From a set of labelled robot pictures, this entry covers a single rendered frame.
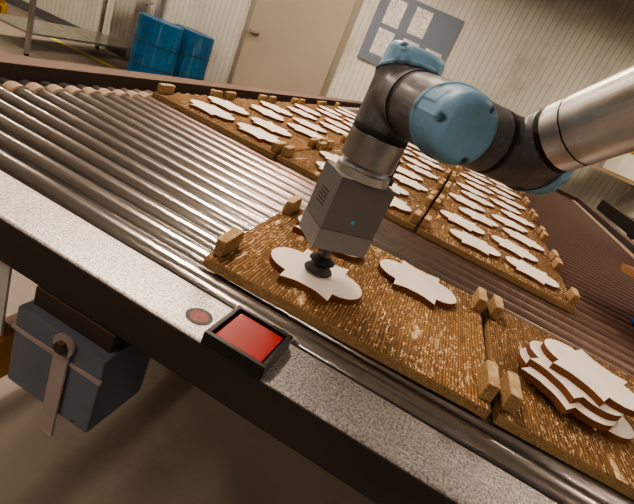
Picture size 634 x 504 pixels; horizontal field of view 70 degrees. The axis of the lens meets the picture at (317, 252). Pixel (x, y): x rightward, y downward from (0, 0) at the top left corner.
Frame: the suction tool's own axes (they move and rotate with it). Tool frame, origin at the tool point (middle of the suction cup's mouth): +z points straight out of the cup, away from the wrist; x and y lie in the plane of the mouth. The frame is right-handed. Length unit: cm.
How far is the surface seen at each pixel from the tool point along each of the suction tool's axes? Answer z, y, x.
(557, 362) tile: -2.8, -30.5, 19.2
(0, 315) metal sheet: 18.4, 38.5, -5.0
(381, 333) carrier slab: 1.6, -6.3, 11.5
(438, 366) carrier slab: 1.6, -12.6, 17.1
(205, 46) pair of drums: 28, -58, -573
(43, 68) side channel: 1, 46, -71
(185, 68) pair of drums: 61, -42, -569
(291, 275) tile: 0.5, 4.8, 2.3
